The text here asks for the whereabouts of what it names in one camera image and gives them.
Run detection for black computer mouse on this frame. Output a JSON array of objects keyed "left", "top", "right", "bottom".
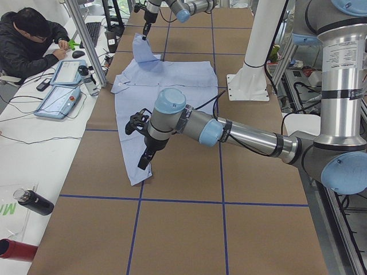
[{"left": 72, "top": 50, "right": 85, "bottom": 59}]

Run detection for black smartphone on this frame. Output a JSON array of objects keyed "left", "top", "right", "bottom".
[{"left": 36, "top": 78, "right": 51, "bottom": 92}]

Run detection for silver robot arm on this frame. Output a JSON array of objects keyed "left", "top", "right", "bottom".
[
  {"left": 136, "top": 1, "right": 366, "bottom": 195},
  {"left": 134, "top": 0, "right": 218, "bottom": 40}
]

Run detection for near blue teach pendant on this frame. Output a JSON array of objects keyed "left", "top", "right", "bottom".
[{"left": 34, "top": 85, "right": 81, "bottom": 120}]

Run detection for blue teach pendant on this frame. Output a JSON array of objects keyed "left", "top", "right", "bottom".
[
  {"left": 34, "top": 85, "right": 81, "bottom": 120},
  {"left": 50, "top": 59, "right": 87, "bottom": 85}
]

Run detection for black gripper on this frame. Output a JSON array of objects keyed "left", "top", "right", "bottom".
[
  {"left": 138, "top": 135, "right": 169, "bottom": 170},
  {"left": 142, "top": 10, "right": 157, "bottom": 40}
]

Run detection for black keyboard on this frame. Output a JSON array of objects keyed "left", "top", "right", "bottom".
[{"left": 85, "top": 22, "right": 101, "bottom": 47}]

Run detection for person in black jacket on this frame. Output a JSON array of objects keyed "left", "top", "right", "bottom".
[{"left": 1, "top": 7, "right": 69, "bottom": 80}]

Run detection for green toy object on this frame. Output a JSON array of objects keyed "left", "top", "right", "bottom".
[{"left": 68, "top": 40, "right": 80, "bottom": 51}]

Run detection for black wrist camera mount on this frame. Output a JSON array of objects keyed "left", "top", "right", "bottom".
[{"left": 125, "top": 108, "right": 152, "bottom": 136}]

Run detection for light blue striped shirt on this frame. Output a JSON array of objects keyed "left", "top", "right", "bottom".
[{"left": 111, "top": 33, "right": 218, "bottom": 186}]

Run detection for aluminium frame post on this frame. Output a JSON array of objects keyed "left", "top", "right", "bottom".
[{"left": 65, "top": 0, "right": 107, "bottom": 88}]

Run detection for black thermos bottle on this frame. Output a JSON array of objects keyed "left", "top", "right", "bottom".
[{"left": 13, "top": 188, "right": 54, "bottom": 215}]

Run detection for far blue teach pendant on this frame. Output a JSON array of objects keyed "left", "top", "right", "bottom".
[{"left": 50, "top": 59, "right": 87, "bottom": 85}]

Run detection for red bottle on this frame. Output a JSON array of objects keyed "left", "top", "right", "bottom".
[{"left": 1, "top": 239, "right": 38, "bottom": 262}]

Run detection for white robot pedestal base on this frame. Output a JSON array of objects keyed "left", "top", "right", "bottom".
[{"left": 227, "top": 0, "right": 287, "bottom": 101}]

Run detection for clear water bottle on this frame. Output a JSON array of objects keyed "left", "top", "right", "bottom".
[{"left": 77, "top": 65, "right": 99, "bottom": 96}]

